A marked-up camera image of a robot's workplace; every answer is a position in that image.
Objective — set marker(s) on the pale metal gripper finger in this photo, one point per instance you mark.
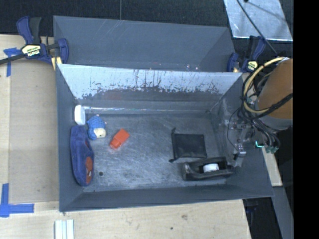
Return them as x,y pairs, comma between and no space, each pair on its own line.
242,153
239,162

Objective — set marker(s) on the black tape dispenser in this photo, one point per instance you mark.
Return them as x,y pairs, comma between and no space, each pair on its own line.
194,174

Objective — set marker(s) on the black flat pouch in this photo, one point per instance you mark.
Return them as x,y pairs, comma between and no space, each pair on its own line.
189,146

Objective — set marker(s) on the grey metal bin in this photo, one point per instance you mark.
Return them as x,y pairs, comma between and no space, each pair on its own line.
149,146

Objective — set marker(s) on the red-orange toy block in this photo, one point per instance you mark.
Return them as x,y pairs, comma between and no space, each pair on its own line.
119,139

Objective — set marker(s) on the blue toy animal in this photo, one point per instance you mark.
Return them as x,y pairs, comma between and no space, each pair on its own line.
95,127

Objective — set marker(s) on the blue and orange cloth slipper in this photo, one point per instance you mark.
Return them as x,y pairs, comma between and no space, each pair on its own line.
79,155

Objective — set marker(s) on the white rounded cap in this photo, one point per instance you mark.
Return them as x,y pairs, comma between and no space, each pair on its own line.
79,115

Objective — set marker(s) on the pale flat board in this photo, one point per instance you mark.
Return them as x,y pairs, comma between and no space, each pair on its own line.
32,133

